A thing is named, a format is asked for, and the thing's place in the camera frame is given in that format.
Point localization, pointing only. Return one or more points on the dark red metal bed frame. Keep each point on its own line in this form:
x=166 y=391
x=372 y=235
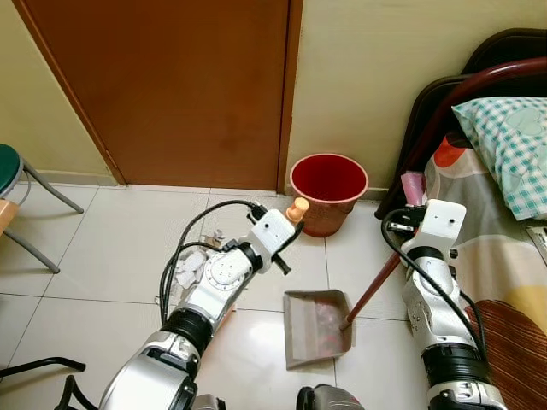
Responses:
x=479 y=77

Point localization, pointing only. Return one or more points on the dark right robot leg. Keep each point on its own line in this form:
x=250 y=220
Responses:
x=329 y=399

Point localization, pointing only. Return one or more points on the red plastic bucket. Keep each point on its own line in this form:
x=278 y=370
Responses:
x=329 y=192

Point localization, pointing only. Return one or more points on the dark robot leg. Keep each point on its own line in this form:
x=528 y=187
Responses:
x=329 y=399
x=209 y=403

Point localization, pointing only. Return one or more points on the white paper scrap pile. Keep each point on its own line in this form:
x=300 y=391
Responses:
x=190 y=266

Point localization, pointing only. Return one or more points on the green seat metal chair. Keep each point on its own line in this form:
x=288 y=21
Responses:
x=8 y=166

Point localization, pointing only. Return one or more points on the orange bristle broom grey shaft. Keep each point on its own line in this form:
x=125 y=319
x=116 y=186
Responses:
x=297 y=208

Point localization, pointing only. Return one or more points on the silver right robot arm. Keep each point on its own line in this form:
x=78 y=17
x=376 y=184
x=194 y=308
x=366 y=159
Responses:
x=440 y=316

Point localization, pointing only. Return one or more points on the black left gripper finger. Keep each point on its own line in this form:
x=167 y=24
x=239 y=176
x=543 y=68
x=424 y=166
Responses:
x=297 y=232

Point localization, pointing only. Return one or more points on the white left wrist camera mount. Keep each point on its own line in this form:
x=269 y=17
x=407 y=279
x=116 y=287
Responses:
x=272 y=231

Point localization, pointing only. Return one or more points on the dark left robot leg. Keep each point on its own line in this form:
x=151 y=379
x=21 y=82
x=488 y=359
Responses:
x=209 y=403

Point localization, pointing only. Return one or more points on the brown wooden door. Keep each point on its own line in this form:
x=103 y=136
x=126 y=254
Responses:
x=171 y=85

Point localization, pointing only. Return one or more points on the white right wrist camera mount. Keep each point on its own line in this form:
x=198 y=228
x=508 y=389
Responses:
x=442 y=224

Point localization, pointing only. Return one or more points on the green checked pillow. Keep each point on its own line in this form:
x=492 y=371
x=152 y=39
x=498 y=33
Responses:
x=513 y=154

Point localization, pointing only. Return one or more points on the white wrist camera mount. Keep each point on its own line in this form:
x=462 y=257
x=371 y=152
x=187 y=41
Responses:
x=272 y=231
x=442 y=224

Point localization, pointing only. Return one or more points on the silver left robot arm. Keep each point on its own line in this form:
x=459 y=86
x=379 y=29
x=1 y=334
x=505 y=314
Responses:
x=205 y=299

